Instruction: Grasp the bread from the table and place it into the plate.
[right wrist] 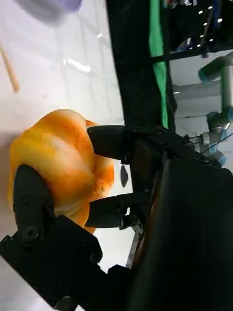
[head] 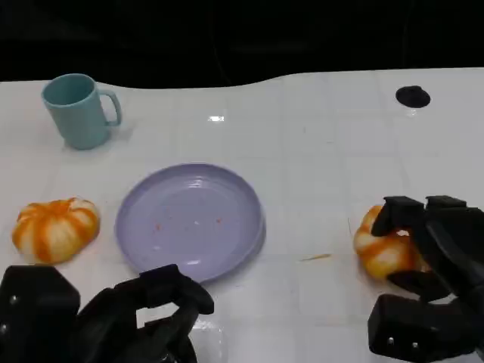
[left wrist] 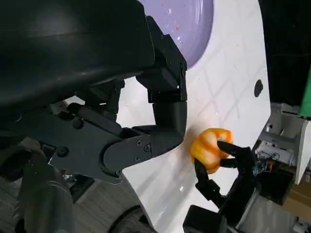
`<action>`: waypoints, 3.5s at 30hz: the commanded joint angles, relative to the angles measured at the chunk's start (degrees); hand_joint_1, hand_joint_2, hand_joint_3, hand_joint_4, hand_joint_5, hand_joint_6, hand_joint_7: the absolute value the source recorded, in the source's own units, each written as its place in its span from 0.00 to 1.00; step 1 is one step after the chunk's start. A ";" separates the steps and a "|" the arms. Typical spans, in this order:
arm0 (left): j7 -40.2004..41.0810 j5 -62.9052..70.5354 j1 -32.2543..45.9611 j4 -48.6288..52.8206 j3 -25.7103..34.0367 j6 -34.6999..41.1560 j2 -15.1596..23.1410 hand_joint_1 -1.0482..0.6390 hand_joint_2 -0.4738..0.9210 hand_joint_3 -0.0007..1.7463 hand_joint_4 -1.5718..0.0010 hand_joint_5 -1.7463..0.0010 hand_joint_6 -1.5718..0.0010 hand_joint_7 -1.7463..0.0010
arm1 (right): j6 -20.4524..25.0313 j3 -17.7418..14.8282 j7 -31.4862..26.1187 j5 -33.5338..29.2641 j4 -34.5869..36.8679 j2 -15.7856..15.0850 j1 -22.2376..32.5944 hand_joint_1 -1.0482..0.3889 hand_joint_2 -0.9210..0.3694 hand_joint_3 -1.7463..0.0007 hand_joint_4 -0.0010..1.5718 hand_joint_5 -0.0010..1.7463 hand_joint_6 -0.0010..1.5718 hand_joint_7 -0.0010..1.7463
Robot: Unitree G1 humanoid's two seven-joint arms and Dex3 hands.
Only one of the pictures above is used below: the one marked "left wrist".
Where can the lilac plate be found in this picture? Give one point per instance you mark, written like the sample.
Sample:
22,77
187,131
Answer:
189,29

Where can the brown cardboard box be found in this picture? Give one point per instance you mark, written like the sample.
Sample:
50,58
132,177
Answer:
300,199

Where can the orange white toy bread roll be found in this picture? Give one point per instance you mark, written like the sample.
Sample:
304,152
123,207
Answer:
206,145

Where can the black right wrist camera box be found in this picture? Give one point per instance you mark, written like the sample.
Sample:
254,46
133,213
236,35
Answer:
204,221

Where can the black workshop box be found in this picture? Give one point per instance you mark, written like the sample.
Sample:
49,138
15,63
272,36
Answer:
279,184

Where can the white workshop cabinet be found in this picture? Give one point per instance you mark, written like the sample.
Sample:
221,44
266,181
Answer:
303,145

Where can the grey cylindrical robot part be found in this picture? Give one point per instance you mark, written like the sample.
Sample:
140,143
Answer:
43,199

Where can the dark curved stand base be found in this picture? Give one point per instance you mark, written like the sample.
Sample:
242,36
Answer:
128,221

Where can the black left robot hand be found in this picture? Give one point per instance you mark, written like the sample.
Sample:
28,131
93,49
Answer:
60,48

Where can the green panel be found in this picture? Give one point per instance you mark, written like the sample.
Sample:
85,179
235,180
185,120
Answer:
305,97

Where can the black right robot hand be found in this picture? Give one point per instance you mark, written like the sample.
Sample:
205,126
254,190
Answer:
245,160

